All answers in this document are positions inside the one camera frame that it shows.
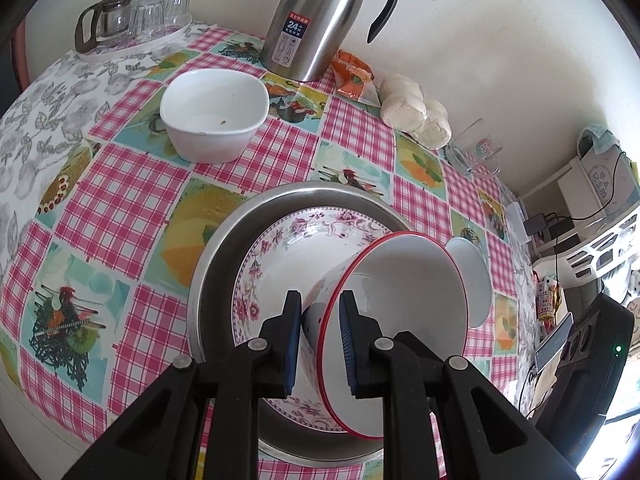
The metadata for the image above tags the teal cloth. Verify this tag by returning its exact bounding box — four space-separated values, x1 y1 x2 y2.
579 122 619 154

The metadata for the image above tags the black charger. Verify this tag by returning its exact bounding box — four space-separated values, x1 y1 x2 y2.
522 213 551 236

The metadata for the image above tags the bag of steamed buns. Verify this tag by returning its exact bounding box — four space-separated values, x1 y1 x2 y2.
380 74 453 150

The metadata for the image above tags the pale blue bowl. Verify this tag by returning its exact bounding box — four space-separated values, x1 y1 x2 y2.
444 237 494 329

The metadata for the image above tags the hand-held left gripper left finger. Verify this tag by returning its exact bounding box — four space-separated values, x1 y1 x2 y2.
62 290 304 480

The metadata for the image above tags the white oval tray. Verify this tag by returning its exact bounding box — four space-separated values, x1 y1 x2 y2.
79 12 195 64

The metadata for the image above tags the white appliance with cable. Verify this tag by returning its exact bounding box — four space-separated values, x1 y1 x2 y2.
549 150 632 222

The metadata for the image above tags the grey floral tablecloth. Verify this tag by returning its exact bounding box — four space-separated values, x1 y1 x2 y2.
0 20 207 361

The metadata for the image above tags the glass teapot black handle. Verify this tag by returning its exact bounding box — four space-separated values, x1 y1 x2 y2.
74 0 137 54

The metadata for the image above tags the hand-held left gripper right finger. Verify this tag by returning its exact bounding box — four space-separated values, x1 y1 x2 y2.
339 290 581 480

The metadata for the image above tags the white shelf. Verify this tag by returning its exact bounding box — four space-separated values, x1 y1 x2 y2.
519 155 626 242

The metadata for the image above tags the pink floral round plate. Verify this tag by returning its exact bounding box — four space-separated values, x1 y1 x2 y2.
231 207 401 433

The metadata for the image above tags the strawberry print bowl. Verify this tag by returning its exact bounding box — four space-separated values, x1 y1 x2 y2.
301 232 469 441

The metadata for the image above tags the white square bowl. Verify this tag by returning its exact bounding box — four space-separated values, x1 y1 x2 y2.
159 68 271 164

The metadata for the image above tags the small printed bottle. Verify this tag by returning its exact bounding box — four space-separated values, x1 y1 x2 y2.
534 277 562 322

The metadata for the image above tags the stainless steel thermos jug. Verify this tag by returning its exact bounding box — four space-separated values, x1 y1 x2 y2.
262 0 400 83

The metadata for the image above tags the clear glass mug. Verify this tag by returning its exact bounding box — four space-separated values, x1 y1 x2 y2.
444 118 504 179

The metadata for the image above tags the white plastic rack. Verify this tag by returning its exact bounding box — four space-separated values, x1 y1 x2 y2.
531 211 640 287

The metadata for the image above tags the beige paper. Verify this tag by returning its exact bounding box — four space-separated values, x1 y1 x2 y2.
531 369 559 409

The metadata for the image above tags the pink checked tablecloth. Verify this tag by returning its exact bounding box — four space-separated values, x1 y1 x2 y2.
0 27 540 480

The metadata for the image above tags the orange snack packet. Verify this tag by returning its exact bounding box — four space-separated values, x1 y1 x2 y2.
330 50 377 102

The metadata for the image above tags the stainless steel round plate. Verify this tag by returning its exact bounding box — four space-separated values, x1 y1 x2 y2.
187 181 431 463

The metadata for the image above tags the smartphone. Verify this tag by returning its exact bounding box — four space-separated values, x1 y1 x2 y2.
535 312 574 372

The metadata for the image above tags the white power strip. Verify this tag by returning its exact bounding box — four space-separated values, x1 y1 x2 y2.
505 200 529 246

